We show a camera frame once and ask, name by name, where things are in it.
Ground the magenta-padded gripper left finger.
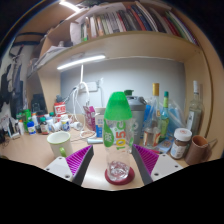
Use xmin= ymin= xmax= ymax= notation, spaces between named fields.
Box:
xmin=44 ymin=144 xmax=95 ymax=187

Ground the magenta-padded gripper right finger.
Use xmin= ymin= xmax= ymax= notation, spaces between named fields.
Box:
xmin=131 ymin=143 xmax=184 ymax=186

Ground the clear green-capped drink bottle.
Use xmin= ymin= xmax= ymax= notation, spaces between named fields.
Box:
xmin=102 ymin=91 xmax=134 ymax=183

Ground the flat round red coaster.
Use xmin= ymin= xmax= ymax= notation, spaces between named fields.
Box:
xmin=104 ymin=165 xmax=136 ymax=186

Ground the light blue flat brush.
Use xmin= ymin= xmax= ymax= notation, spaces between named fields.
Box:
xmin=87 ymin=137 xmax=104 ymax=145

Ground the clear glass bottle yellow cap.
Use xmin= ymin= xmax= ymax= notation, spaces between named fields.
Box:
xmin=143 ymin=82 xmax=162 ymax=149

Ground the brown jar with white lid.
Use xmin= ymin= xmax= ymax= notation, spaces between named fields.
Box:
xmin=169 ymin=127 xmax=193 ymax=160

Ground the white pill bottle blue label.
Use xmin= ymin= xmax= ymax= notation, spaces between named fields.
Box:
xmin=60 ymin=114 xmax=71 ymax=132

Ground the slim green glass bottle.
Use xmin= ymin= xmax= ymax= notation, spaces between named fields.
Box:
xmin=159 ymin=91 xmax=170 ymax=143

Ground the blue and white carton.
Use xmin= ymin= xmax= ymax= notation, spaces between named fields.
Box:
xmin=94 ymin=106 xmax=107 ymax=139

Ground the pink carton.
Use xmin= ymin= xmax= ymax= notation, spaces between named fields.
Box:
xmin=83 ymin=105 xmax=97 ymax=132

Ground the grey shaker bottle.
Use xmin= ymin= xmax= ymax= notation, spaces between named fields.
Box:
xmin=123 ymin=89 xmax=147 ymax=146

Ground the brown cup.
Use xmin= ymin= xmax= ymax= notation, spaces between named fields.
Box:
xmin=185 ymin=134 xmax=212 ymax=166

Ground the brown bottle with green cap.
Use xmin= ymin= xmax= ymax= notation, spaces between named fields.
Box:
xmin=39 ymin=116 xmax=50 ymax=135

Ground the red and white canister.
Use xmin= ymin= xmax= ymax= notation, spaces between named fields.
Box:
xmin=53 ymin=101 xmax=67 ymax=123

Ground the white bottle with blue cap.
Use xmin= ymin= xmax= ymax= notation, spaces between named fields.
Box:
xmin=27 ymin=120 xmax=37 ymax=136

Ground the clear glass bottle white cap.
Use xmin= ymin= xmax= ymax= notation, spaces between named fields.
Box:
xmin=185 ymin=80 xmax=205 ymax=137

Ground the white under-shelf light bar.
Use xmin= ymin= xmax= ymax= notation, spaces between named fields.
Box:
xmin=56 ymin=54 xmax=107 ymax=71

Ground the wooden shelf unit with books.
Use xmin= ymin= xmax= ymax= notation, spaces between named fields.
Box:
xmin=26 ymin=0 xmax=202 ymax=81

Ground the white ceiling light strip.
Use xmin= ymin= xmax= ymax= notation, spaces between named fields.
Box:
xmin=59 ymin=0 xmax=81 ymax=13

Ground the white mug with green handle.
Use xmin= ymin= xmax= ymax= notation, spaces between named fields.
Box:
xmin=46 ymin=130 xmax=74 ymax=159

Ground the white cable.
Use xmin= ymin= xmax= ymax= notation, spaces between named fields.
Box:
xmin=70 ymin=81 xmax=97 ymax=140

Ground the white wall socket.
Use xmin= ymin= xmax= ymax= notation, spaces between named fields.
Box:
xmin=78 ymin=80 xmax=99 ymax=93

